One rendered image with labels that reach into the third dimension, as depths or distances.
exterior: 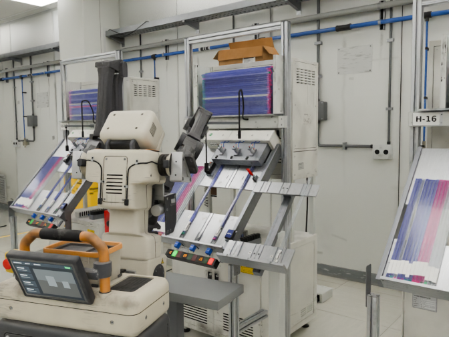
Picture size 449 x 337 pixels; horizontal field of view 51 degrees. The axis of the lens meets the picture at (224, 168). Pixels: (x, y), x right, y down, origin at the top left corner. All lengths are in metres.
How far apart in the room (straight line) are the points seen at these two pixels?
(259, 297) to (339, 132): 1.90
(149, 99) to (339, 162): 1.69
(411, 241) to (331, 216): 2.23
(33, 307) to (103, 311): 0.26
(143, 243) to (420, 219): 1.12
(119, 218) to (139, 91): 2.09
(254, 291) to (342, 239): 1.67
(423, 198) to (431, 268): 0.34
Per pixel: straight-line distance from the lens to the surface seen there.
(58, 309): 1.61
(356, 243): 4.16
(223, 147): 2.76
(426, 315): 2.30
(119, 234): 1.89
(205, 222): 2.52
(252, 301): 2.72
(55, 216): 3.47
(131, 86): 3.77
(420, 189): 2.18
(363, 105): 4.02
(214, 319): 2.95
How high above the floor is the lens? 1.31
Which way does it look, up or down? 5 degrees down
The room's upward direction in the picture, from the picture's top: 1 degrees counter-clockwise
